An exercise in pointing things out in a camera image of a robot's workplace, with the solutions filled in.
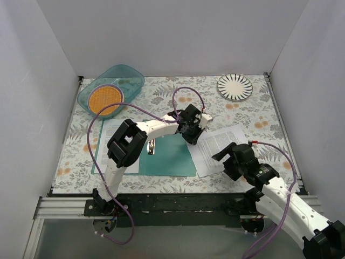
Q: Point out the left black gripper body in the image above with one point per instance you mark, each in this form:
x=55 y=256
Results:
x=190 y=132

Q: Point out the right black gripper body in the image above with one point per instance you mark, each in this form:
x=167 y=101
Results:
x=232 y=162

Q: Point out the teal plastic folder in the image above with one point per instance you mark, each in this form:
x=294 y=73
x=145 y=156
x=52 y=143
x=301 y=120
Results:
x=171 y=158

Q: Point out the metal folder clip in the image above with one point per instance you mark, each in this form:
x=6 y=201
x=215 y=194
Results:
x=151 y=147

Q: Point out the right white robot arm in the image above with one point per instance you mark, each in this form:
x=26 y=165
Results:
x=317 y=236

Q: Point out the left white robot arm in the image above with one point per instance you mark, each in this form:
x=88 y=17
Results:
x=128 y=141

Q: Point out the floral tablecloth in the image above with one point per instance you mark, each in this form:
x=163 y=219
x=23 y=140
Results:
x=256 y=116

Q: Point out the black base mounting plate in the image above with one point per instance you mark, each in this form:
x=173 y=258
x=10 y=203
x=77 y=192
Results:
x=231 y=210

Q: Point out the striped white ceramic plate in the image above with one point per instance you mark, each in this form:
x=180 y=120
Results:
x=234 y=87

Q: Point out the teal transparent plastic container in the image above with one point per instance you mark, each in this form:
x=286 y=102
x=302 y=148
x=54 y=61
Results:
x=119 y=84

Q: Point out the orange woven coaster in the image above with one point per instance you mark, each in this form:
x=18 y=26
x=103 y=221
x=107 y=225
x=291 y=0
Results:
x=103 y=96

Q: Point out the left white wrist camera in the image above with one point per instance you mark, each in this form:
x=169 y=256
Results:
x=204 y=120

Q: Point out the aluminium frame rail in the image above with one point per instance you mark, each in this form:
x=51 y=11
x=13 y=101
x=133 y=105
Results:
x=60 y=208

